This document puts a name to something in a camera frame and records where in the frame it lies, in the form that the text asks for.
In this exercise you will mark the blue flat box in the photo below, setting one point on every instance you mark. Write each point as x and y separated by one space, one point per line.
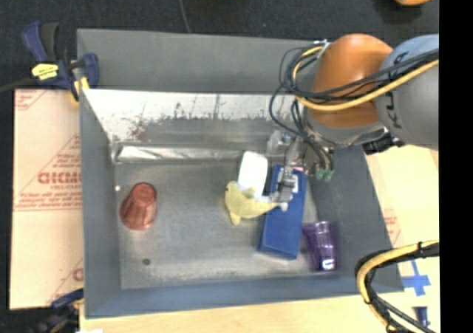
282 232

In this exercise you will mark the purple plastic cup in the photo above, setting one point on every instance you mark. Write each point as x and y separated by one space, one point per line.
321 244

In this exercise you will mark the black cylinder on white bracket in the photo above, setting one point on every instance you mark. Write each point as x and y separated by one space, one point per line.
380 145

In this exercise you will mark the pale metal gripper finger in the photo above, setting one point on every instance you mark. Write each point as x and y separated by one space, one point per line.
292 182
281 195

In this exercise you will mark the yellow toy dolphin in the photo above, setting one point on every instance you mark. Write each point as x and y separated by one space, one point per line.
242 206

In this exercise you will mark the grey metal bin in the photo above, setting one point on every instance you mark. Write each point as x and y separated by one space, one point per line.
192 243

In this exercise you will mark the white plastic cup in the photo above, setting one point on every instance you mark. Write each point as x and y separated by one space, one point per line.
253 171

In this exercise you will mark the red plastic cup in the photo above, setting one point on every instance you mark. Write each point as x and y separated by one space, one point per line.
138 207

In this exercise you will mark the brown cardboard board red print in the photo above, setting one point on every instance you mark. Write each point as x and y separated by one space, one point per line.
44 139

